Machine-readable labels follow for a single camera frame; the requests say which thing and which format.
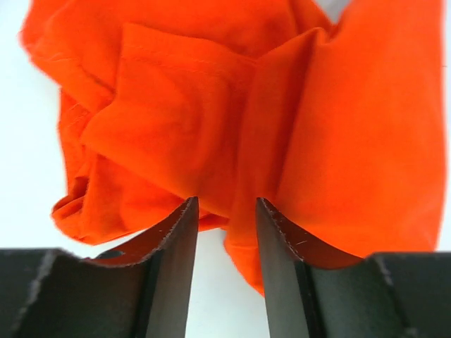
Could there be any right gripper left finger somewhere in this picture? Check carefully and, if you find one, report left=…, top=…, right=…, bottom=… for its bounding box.
left=1, top=197, right=199, bottom=338

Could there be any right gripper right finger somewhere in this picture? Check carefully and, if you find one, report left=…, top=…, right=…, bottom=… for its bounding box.
left=256, top=198, right=450, bottom=337

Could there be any orange t shirt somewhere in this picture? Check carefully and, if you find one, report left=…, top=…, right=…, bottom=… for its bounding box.
left=21, top=1, right=446, bottom=291

